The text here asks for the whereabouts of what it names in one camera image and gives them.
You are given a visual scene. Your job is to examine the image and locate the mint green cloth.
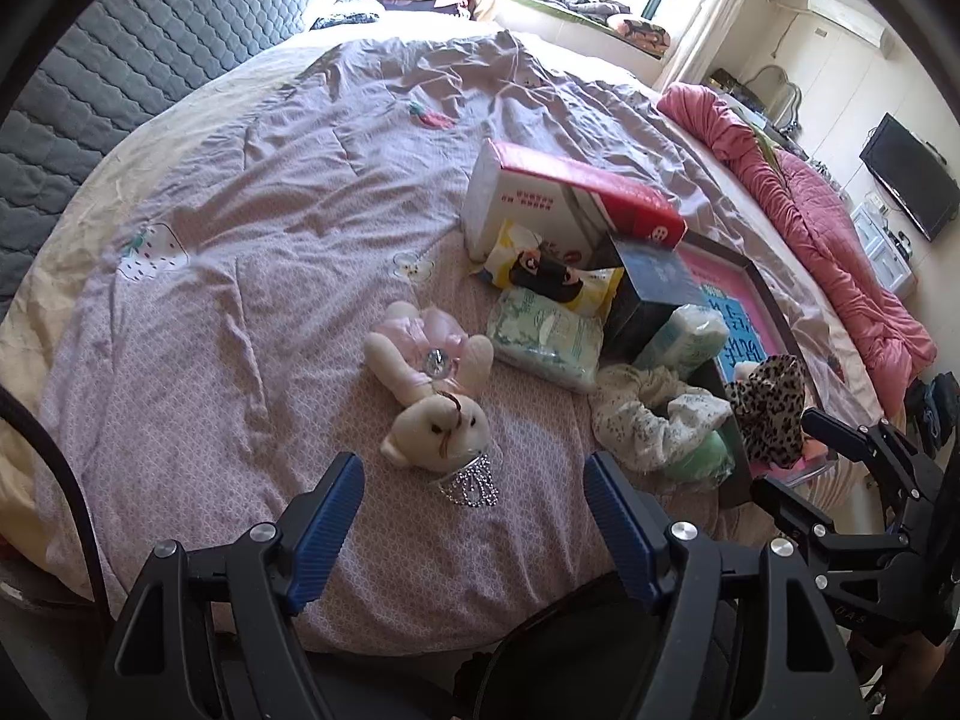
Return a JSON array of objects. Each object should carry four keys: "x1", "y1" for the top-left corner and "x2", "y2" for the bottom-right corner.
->
[{"x1": 660, "y1": 427, "x2": 737, "y2": 492}]

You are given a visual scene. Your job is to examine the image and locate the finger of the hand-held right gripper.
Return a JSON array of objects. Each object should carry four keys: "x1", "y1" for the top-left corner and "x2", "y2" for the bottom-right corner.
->
[
  {"x1": 750, "y1": 476, "x2": 912, "y2": 590},
  {"x1": 801, "y1": 406, "x2": 947, "y2": 500}
]

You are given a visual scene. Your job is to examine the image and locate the green printed tissue pack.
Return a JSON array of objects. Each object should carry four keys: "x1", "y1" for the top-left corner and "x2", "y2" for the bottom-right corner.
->
[
  {"x1": 634, "y1": 304, "x2": 732, "y2": 372},
  {"x1": 486, "y1": 286, "x2": 605, "y2": 395}
]

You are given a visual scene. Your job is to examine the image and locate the pink quilt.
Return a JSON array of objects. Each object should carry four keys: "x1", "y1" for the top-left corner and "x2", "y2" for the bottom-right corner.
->
[{"x1": 656, "y1": 82, "x2": 938, "y2": 391}]

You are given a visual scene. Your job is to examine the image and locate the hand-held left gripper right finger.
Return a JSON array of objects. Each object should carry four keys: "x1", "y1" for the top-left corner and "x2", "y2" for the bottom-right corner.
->
[{"x1": 583, "y1": 450, "x2": 871, "y2": 720}]

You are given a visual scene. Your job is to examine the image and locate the dark printed pillow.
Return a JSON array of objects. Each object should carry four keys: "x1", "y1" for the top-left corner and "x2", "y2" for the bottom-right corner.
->
[{"x1": 311, "y1": 7, "x2": 383, "y2": 31}]

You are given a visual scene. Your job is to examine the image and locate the vanity mirror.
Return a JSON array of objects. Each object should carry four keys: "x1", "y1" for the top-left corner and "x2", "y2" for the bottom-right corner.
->
[{"x1": 739, "y1": 64, "x2": 803, "y2": 128}]

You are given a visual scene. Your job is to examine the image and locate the black cable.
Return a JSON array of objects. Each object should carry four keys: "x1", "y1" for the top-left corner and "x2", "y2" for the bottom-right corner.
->
[{"x1": 0, "y1": 386, "x2": 106, "y2": 608}]

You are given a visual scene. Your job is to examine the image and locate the black television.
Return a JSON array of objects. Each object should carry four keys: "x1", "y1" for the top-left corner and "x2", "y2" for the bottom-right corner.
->
[{"x1": 859, "y1": 112, "x2": 960, "y2": 242}]

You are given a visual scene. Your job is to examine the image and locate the white floral scrunchie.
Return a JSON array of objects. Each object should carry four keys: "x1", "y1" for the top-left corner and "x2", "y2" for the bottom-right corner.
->
[{"x1": 589, "y1": 364, "x2": 736, "y2": 473}]

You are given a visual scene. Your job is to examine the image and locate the leopard print scrunchie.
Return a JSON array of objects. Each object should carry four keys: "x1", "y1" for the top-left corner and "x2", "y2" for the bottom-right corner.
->
[{"x1": 726, "y1": 354, "x2": 809, "y2": 467}]

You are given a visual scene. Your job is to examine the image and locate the pink cloth packet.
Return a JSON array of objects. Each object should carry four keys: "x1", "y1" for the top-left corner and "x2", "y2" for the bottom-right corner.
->
[{"x1": 765, "y1": 442, "x2": 837, "y2": 485}]

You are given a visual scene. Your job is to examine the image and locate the dark clothes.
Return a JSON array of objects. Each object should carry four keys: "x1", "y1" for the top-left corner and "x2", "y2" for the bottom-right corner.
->
[{"x1": 904, "y1": 371, "x2": 960, "y2": 458}]

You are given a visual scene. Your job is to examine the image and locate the dark blanket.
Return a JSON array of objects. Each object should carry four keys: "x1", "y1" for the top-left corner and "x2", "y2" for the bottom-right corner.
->
[{"x1": 547, "y1": 0, "x2": 623, "y2": 20}]

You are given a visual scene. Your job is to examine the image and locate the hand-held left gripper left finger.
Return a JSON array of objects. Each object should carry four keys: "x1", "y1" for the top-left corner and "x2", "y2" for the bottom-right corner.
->
[{"x1": 90, "y1": 452, "x2": 366, "y2": 720}]

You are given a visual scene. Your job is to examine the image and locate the grey quilted headboard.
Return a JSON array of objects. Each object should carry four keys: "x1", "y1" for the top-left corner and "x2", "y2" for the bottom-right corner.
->
[{"x1": 0, "y1": 0, "x2": 331, "y2": 316}]

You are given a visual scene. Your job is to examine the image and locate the white air conditioner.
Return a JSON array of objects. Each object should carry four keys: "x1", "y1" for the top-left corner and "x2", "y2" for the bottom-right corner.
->
[{"x1": 806, "y1": 0, "x2": 890, "y2": 46}]

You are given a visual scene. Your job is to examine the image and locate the patterned cushion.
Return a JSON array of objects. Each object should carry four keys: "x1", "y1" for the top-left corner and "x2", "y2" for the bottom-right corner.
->
[{"x1": 606, "y1": 11, "x2": 672, "y2": 57}]

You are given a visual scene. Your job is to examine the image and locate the pink book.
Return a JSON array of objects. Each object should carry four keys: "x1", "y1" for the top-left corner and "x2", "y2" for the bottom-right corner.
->
[{"x1": 679, "y1": 247, "x2": 803, "y2": 383}]

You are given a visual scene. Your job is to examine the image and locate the silver tiara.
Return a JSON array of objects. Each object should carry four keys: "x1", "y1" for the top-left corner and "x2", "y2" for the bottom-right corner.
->
[{"x1": 437, "y1": 446, "x2": 502, "y2": 509}]

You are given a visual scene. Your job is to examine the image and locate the red and white tissue box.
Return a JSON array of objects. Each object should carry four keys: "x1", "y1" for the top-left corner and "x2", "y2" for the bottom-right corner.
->
[{"x1": 461, "y1": 137, "x2": 689, "y2": 263}]

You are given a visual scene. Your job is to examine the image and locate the dark shallow box tray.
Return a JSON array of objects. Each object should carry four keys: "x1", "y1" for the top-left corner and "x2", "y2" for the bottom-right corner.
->
[{"x1": 675, "y1": 229, "x2": 848, "y2": 511}]

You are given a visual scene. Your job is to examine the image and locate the cream teddy bear plush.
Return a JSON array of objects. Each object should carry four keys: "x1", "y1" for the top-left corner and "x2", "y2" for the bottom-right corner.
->
[{"x1": 364, "y1": 300, "x2": 496, "y2": 470}]

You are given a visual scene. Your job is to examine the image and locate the person's right forearm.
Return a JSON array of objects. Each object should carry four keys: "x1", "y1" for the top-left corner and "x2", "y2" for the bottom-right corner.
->
[{"x1": 855, "y1": 626, "x2": 953, "y2": 720}]

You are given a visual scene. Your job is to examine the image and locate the dark blue box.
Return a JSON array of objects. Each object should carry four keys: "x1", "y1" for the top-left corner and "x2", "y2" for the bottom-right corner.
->
[{"x1": 600, "y1": 234, "x2": 706, "y2": 365}]

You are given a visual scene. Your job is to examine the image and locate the white drawer cabinet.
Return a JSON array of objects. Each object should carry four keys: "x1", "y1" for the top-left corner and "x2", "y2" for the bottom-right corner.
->
[{"x1": 851, "y1": 202, "x2": 920, "y2": 293}]

